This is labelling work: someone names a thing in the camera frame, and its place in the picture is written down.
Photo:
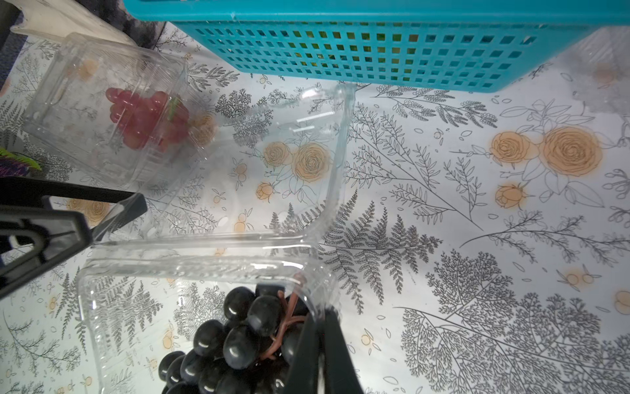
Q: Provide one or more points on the red grape bunch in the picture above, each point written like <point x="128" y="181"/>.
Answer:
<point x="158" y="119"/>

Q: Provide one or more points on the clear clamshell container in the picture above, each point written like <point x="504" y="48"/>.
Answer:
<point x="252" y="213"/>
<point x="70" y="114"/>

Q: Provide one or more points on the purple snack bag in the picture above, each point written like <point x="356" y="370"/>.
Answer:
<point x="17" y="165"/>

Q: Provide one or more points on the clear plastic container far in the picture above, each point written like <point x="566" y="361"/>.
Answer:
<point x="599" y="70"/>

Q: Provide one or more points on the black grape bunch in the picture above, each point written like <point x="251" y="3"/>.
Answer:
<point x="249" y="353"/>

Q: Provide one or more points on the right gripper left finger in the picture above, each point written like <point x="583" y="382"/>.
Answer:
<point x="304" y="370"/>

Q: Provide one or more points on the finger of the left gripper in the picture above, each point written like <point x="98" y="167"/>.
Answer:
<point x="47" y="238"/>
<point x="104" y="210"/>

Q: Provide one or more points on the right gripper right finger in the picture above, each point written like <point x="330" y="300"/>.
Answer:
<point x="339" y="373"/>

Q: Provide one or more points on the teal plastic basket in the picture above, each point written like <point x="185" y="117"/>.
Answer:
<point x="478" y="46"/>

